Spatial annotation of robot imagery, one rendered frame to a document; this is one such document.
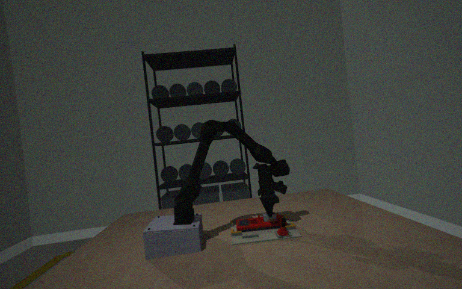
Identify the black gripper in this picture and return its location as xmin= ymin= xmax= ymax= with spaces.
xmin=257 ymin=178 xmax=279 ymax=217

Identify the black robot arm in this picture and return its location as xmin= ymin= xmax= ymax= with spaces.
xmin=173 ymin=120 xmax=289 ymax=225

